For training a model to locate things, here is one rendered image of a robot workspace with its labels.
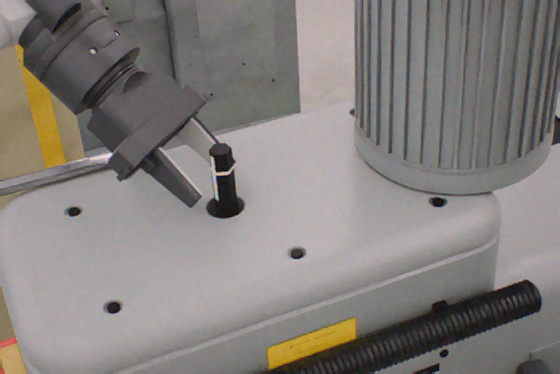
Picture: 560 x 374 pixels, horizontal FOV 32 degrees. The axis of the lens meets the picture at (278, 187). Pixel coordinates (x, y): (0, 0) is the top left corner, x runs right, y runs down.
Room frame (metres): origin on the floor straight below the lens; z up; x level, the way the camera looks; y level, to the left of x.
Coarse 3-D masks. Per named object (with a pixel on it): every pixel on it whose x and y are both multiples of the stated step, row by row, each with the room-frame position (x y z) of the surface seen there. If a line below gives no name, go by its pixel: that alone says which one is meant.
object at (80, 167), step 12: (96, 156) 0.82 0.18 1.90; (108, 156) 0.82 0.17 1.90; (48, 168) 0.80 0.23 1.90; (60, 168) 0.80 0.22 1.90; (72, 168) 0.80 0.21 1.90; (84, 168) 0.80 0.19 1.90; (96, 168) 0.80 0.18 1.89; (0, 180) 0.79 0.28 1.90; (12, 180) 0.79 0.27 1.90; (24, 180) 0.79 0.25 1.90; (36, 180) 0.79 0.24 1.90; (48, 180) 0.79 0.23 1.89; (60, 180) 0.79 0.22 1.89; (0, 192) 0.77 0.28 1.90; (12, 192) 0.78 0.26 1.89
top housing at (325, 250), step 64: (256, 128) 0.86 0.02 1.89; (320, 128) 0.85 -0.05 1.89; (64, 192) 0.77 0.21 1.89; (128, 192) 0.77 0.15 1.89; (256, 192) 0.75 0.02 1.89; (320, 192) 0.74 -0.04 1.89; (384, 192) 0.74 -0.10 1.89; (0, 256) 0.69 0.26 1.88; (64, 256) 0.68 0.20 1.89; (128, 256) 0.67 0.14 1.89; (192, 256) 0.66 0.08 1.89; (256, 256) 0.66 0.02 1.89; (320, 256) 0.65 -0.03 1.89; (384, 256) 0.66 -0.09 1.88; (448, 256) 0.67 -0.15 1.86; (64, 320) 0.59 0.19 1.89; (128, 320) 0.59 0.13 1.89; (192, 320) 0.59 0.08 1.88; (256, 320) 0.60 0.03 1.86; (320, 320) 0.63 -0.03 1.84; (384, 320) 0.65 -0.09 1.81
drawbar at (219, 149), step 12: (216, 144) 0.74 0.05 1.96; (216, 156) 0.72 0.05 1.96; (228, 156) 0.73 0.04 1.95; (216, 168) 0.72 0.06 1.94; (228, 168) 0.73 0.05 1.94; (216, 180) 0.73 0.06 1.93; (228, 180) 0.72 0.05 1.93; (228, 192) 0.72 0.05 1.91; (216, 204) 0.73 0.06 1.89; (228, 204) 0.72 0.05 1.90; (216, 216) 0.73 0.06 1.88; (228, 216) 0.72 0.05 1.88
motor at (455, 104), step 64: (384, 0) 0.77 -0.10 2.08; (448, 0) 0.73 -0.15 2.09; (512, 0) 0.73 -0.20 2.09; (384, 64) 0.77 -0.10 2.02; (448, 64) 0.73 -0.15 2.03; (512, 64) 0.73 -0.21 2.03; (384, 128) 0.77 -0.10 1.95; (448, 128) 0.73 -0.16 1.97; (512, 128) 0.73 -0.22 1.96; (448, 192) 0.72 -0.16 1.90
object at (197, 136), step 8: (192, 120) 0.78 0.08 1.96; (200, 120) 0.78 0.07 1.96; (184, 128) 0.78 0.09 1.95; (192, 128) 0.78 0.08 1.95; (200, 128) 0.77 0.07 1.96; (184, 136) 0.78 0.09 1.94; (192, 136) 0.78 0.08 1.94; (200, 136) 0.77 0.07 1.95; (208, 136) 0.77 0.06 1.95; (192, 144) 0.78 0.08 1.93; (200, 144) 0.77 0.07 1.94; (208, 144) 0.77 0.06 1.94; (200, 152) 0.77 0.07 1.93; (208, 152) 0.77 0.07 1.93; (208, 160) 0.77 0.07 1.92
